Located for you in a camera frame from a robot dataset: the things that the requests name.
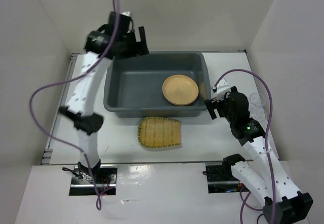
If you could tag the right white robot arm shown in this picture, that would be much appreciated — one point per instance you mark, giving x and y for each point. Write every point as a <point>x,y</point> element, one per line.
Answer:
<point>282,201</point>

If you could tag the grey plastic bin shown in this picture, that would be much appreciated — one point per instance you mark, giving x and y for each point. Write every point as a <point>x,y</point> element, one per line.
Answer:
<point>133,86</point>

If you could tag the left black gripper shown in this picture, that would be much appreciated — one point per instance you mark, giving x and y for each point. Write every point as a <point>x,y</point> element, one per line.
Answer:
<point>140,48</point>

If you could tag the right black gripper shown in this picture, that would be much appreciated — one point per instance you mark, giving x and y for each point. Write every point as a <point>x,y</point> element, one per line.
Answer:
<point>212,104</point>

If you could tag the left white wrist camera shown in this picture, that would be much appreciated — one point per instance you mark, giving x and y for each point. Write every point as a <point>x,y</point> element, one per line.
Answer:
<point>127,13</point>

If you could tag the tan plate with bear print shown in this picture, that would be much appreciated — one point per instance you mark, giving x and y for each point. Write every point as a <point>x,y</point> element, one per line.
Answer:
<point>180,88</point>

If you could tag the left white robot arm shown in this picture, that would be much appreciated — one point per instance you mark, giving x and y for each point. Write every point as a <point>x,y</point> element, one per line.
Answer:
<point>80,107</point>

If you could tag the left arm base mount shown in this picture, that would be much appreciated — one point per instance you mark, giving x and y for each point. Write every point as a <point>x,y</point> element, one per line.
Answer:
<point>82,183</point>

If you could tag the woven bamboo tray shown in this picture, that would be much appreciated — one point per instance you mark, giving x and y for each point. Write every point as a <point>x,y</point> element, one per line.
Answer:
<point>159,132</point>

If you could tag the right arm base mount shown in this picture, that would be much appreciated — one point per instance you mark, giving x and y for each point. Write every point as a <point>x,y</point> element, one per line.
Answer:
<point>218,181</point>

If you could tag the clear plastic cup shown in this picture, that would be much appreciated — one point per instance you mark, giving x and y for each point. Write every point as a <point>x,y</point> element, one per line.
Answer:
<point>257,100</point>
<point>258,114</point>

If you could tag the tan plate with square print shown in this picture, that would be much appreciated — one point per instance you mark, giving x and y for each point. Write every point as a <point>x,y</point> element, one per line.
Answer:
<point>182,103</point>

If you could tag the aluminium frame rail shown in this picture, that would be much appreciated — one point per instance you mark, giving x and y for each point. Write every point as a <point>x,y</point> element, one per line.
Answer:
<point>46,157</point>

